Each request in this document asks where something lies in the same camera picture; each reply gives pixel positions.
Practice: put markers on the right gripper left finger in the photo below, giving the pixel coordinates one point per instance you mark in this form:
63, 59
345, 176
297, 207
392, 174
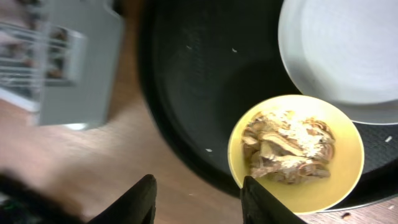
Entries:
136, 206

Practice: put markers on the food scraps pile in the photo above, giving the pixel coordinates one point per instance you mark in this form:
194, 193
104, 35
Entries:
287, 148

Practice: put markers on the yellow bowl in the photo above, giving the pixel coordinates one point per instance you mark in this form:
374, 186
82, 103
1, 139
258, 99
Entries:
345, 168

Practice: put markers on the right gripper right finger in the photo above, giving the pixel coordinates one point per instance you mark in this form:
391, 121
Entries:
260, 207

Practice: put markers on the grey plastic dishwasher rack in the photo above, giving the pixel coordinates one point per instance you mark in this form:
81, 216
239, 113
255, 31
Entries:
59, 59

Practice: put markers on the grey round plate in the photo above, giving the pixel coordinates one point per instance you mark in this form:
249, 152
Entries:
343, 52

